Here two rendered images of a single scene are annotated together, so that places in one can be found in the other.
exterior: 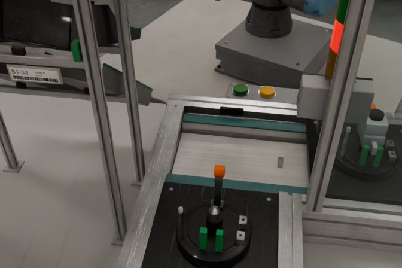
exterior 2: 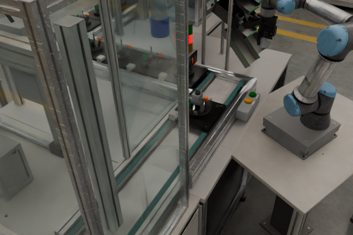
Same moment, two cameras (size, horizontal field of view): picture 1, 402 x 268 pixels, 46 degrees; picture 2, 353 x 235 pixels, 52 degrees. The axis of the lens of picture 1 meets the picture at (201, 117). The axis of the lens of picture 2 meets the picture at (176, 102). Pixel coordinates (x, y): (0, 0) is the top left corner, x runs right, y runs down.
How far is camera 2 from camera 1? 2.27 m
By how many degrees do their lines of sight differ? 81
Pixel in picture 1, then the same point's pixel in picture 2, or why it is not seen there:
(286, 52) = (283, 118)
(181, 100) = (252, 81)
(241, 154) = (220, 94)
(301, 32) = (305, 131)
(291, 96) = (244, 107)
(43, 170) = (238, 63)
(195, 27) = (345, 115)
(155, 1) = not seen: outside the picture
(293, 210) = not seen: hidden behind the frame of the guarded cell
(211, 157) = (222, 87)
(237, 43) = not seen: hidden behind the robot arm
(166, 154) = (221, 72)
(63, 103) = (276, 68)
